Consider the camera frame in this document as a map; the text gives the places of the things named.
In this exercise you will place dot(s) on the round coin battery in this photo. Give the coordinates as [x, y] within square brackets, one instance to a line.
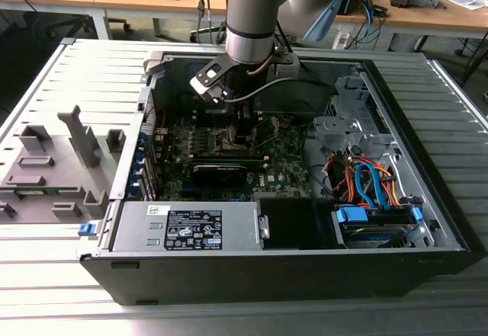
[286, 125]

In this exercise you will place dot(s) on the black office chair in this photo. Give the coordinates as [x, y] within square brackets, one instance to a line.
[30, 54]

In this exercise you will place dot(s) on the grey power supply unit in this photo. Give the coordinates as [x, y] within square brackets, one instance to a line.
[133, 218]

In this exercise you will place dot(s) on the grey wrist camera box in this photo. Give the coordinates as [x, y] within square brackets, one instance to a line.
[286, 65]

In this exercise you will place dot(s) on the green motherboard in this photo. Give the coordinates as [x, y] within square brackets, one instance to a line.
[289, 160]

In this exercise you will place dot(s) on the office chair base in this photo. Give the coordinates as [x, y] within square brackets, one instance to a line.
[206, 31]

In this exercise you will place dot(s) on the low-profile graphics card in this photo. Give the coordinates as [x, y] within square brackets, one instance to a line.
[217, 176]

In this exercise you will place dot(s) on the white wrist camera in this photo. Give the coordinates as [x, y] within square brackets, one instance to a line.
[207, 84]

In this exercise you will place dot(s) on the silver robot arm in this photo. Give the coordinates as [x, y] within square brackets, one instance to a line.
[249, 27]

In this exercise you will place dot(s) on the hard disk in blue carrier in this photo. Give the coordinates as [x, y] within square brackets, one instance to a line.
[366, 233]

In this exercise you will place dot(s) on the RAM stick with yellow edge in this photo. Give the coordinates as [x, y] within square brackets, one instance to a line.
[228, 157]

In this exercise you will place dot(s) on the metal drive cage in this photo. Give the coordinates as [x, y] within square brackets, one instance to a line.
[335, 126]

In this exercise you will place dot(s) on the blue case latch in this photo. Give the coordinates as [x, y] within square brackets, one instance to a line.
[85, 230]

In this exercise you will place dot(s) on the CPU socket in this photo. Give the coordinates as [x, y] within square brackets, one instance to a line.
[220, 143]

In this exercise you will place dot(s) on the green RAM stick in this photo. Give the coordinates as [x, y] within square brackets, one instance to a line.
[38, 191]

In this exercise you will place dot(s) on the grey parts rack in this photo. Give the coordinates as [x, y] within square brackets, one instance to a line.
[57, 149]

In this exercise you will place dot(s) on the black open PC case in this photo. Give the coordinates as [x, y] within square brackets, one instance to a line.
[228, 279]

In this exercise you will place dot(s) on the white power strip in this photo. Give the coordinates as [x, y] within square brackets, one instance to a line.
[340, 40]

